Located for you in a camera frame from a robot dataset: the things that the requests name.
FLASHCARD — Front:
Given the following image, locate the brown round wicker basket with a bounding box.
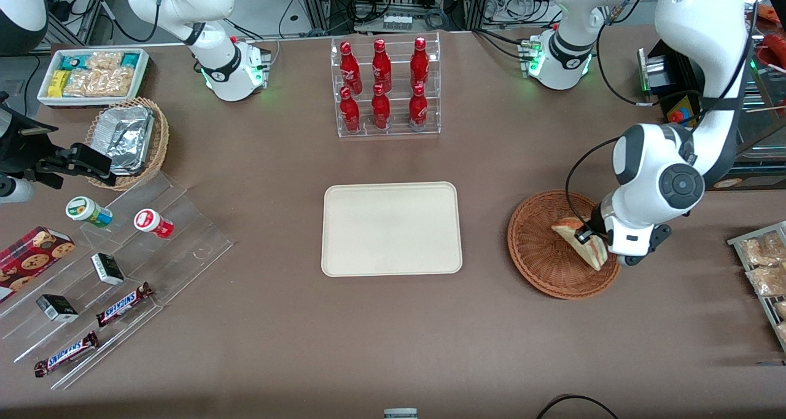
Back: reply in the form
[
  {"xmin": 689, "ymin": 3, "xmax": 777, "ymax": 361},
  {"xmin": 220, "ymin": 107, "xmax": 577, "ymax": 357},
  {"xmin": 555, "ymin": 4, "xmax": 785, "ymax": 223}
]
[{"xmin": 507, "ymin": 189, "xmax": 622, "ymax": 300}]

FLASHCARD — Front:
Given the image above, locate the black floor cable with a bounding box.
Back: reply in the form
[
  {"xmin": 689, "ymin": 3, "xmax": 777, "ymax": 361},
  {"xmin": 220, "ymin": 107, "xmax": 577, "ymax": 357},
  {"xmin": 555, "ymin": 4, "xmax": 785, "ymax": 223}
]
[{"xmin": 536, "ymin": 394, "xmax": 620, "ymax": 419}]

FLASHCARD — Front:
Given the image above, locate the small black box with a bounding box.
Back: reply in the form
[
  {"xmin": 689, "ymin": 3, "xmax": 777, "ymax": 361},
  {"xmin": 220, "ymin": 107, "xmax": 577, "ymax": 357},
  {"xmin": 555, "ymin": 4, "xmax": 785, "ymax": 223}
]
[
  {"xmin": 90, "ymin": 253, "xmax": 125, "ymax": 286},
  {"xmin": 35, "ymin": 294, "xmax": 80, "ymax": 323}
]

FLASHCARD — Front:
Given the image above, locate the triangular sandwich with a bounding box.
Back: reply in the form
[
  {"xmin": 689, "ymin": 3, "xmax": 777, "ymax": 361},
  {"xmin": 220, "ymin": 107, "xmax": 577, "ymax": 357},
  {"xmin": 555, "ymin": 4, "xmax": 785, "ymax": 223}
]
[{"xmin": 551, "ymin": 217, "xmax": 610, "ymax": 272}]

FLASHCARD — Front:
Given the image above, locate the metal wire rack tray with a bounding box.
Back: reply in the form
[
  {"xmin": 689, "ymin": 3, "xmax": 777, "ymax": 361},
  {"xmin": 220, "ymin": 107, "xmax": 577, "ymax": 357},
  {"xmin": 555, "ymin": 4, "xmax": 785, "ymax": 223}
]
[{"xmin": 727, "ymin": 221, "xmax": 786, "ymax": 353}]

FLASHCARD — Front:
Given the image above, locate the red cola bottle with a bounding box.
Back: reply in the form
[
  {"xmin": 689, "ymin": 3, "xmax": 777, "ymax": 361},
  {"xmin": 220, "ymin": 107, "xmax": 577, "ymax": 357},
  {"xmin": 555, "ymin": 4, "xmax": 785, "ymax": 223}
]
[
  {"xmin": 410, "ymin": 36, "xmax": 430, "ymax": 89},
  {"xmin": 340, "ymin": 41, "xmax": 363, "ymax": 95},
  {"xmin": 340, "ymin": 86, "xmax": 362, "ymax": 134},
  {"xmin": 372, "ymin": 38, "xmax": 392, "ymax": 93},
  {"xmin": 408, "ymin": 82, "xmax": 429, "ymax": 131},
  {"xmin": 371, "ymin": 84, "xmax": 391, "ymax": 131}
]

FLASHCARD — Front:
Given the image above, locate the clear rice cracker bag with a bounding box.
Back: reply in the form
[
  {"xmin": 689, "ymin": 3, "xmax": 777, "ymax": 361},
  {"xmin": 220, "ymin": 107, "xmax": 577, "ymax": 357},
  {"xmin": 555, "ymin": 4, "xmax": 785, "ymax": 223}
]
[
  {"xmin": 63, "ymin": 68, "xmax": 134, "ymax": 98},
  {"xmin": 86, "ymin": 50, "xmax": 125, "ymax": 72}
]

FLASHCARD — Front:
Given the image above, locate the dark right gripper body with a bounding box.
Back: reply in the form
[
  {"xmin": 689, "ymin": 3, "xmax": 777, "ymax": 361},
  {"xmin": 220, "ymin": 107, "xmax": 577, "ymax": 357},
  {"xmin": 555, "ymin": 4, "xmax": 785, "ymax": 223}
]
[{"xmin": 0, "ymin": 93, "xmax": 60, "ymax": 176}]

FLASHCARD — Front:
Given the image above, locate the green lid cup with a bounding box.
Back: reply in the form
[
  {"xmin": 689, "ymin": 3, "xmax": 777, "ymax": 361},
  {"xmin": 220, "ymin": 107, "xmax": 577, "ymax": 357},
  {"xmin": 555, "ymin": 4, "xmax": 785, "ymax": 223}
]
[{"xmin": 65, "ymin": 196, "xmax": 114, "ymax": 229}]

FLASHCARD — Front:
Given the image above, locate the black food warmer cabinet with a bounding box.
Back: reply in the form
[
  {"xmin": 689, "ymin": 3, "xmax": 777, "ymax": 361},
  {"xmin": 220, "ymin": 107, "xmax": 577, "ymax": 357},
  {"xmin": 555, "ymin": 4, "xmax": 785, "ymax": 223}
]
[{"xmin": 637, "ymin": 0, "xmax": 786, "ymax": 192}]

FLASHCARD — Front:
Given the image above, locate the white snack bin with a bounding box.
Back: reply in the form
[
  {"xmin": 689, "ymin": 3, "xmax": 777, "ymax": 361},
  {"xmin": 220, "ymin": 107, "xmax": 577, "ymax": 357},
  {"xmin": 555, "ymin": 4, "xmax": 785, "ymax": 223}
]
[{"xmin": 37, "ymin": 47, "xmax": 151, "ymax": 109}]

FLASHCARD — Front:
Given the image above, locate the light wicker basket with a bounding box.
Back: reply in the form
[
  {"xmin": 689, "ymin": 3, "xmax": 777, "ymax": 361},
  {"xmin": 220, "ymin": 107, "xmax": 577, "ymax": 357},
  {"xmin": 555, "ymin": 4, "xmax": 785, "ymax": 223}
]
[{"xmin": 85, "ymin": 96, "xmax": 171, "ymax": 192}]

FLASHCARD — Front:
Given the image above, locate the yellow snack pack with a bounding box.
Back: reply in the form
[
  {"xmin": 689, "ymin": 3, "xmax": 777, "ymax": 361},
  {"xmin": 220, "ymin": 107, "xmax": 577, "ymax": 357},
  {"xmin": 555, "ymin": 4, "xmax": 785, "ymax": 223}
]
[{"xmin": 48, "ymin": 69, "xmax": 71, "ymax": 98}]

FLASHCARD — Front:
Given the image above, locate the clear acrylic bottle rack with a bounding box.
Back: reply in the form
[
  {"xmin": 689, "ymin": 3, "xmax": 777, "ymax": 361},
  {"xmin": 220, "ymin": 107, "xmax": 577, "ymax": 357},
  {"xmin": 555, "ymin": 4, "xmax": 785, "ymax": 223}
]
[{"xmin": 330, "ymin": 32, "xmax": 442, "ymax": 138}]

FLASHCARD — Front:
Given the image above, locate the snickers chocolate bar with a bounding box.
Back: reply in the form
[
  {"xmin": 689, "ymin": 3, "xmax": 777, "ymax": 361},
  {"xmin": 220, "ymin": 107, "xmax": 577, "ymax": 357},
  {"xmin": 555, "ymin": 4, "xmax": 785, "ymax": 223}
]
[
  {"xmin": 33, "ymin": 331, "xmax": 99, "ymax": 378},
  {"xmin": 95, "ymin": 282, "xmax": 154, "ymax": 328}
]

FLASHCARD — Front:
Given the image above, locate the crumpled foil container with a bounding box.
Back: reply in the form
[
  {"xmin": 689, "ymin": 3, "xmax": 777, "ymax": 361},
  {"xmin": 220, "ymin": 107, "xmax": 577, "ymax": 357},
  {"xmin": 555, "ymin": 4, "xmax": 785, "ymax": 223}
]
[{"xmin": 92, "ymin": 104, "xmax": 155, "ymax": 177}]

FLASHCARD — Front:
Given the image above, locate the red cookie box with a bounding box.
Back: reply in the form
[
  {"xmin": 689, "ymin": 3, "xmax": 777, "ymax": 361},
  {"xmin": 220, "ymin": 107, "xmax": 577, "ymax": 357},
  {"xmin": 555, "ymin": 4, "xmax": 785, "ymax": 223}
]
[{"xmin": 0, "ymin": 225, "xmax": 76, "ymax": 304}]

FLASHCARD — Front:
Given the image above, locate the aluminium frame rack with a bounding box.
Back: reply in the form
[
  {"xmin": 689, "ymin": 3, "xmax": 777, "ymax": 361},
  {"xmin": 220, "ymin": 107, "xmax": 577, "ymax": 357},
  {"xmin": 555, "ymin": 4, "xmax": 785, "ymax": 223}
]
[{"xmin": 295, "ymin": 0, "xmax": 492, "ymax": 36}]

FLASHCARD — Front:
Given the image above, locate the clear acrylic stepped stand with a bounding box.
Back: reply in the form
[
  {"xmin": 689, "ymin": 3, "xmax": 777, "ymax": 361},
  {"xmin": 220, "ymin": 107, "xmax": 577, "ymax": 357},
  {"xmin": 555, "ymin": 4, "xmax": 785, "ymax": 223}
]
[{"xmin": 0, "ymin": 170, "xmax": 234, "ymax": 390}]

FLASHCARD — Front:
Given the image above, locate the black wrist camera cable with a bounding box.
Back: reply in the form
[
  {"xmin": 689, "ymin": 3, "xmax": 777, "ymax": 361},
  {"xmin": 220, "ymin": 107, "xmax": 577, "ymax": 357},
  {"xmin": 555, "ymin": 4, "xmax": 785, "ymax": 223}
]
[{"xmin": 564, "ymin": 135, "xmax": 622, "ymax": 230}]

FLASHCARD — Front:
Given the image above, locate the cream rectangular tray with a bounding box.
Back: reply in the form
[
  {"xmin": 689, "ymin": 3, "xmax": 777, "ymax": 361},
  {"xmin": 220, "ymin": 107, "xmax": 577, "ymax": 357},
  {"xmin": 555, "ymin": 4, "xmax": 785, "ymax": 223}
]
[{"xmin": 321, "ymin": 181, "xmax": 463, "ymax": 278}]

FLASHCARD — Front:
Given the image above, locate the red lid cup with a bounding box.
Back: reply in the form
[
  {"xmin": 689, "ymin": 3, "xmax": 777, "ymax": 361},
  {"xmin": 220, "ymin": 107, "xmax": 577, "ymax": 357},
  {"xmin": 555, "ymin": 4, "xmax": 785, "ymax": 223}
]
[{"xmin": 133, "ymin": 208, "xmax": 174, "ymax": 240}]

